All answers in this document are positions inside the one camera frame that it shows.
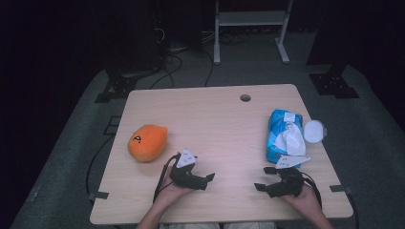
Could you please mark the blue wet wipe pack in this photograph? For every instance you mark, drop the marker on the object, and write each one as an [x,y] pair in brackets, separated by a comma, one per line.
[273,133]

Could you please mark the white round cap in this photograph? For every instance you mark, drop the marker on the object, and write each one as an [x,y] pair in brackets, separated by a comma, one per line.
[313,131]

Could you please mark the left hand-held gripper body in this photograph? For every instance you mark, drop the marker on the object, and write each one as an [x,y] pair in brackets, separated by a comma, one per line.
[186,179]

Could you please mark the person's right hand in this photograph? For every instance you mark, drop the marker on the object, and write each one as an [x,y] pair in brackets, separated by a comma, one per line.
[307,202]

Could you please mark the grey tape piece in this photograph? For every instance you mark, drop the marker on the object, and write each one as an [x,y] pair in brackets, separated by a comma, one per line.
[100,195]
[339,188]

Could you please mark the white wet wipe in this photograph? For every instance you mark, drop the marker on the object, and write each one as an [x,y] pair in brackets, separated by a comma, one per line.
[293,143]

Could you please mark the black stand base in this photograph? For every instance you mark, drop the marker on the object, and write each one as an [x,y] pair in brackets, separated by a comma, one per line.
[119,86]
[332,85]

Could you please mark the white metal stand frame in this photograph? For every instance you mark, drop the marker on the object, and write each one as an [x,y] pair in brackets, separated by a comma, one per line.
[251,18]

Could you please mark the person's left hand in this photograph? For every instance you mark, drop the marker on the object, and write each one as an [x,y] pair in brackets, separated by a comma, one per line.
[172,194]

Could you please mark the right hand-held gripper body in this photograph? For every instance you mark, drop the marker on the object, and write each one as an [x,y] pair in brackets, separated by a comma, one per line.
[286,186]

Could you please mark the orange plush toy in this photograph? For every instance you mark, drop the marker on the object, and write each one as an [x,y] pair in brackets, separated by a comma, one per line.
[146,144]

